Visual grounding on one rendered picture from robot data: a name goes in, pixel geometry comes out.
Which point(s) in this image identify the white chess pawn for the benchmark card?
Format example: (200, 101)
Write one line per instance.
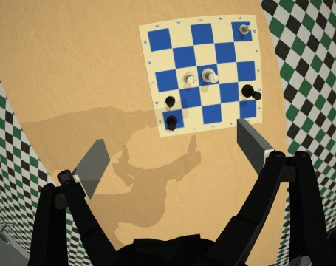
(243, 29)

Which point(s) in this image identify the blue and cream chessboard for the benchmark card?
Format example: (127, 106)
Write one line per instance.
(174, 47)

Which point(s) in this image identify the white chess rook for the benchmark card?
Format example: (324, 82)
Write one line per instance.
(190, 78)

